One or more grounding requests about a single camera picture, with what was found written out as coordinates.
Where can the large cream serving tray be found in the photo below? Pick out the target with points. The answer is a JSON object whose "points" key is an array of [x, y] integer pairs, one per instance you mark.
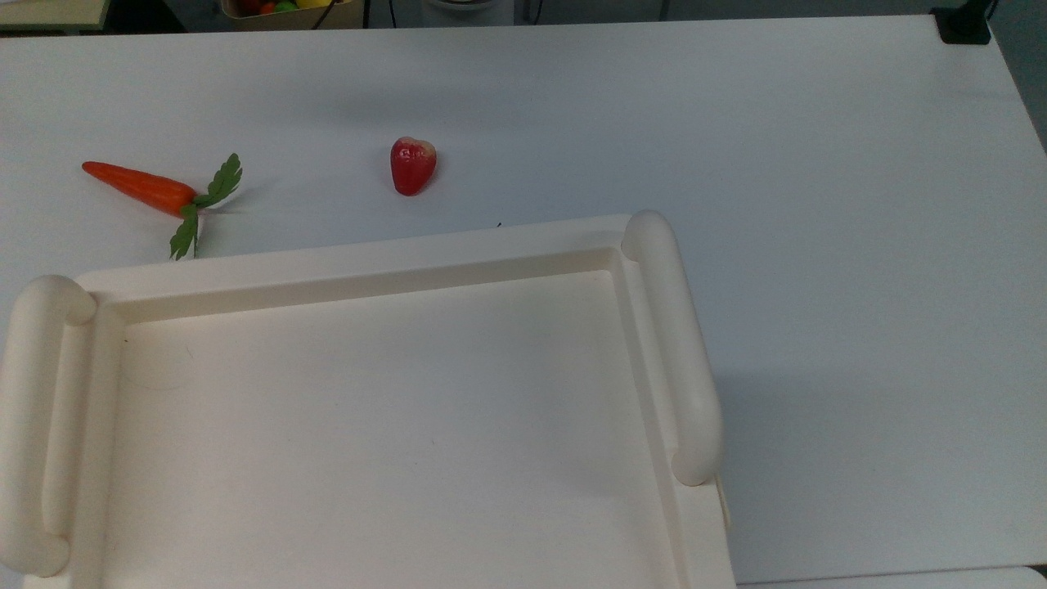
{"points": [[384, 409]]}

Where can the red toy strawberry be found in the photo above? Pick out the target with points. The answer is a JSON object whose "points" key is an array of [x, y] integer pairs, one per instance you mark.
{"points": [[411, 168]]}

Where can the cardboard box of toy fruit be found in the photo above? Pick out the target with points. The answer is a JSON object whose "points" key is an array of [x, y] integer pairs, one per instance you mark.
{"points": [[278, 11]]}

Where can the orange toy carrot green leaves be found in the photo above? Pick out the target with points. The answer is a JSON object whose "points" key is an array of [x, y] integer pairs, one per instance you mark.
{"points": [[143, 186]]}

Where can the black table clamp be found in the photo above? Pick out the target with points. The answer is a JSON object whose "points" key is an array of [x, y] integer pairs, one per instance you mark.
{"points": [[963, 26]]}

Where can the beige side table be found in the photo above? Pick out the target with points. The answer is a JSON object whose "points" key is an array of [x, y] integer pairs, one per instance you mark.
{"points": [[49, 11]]}

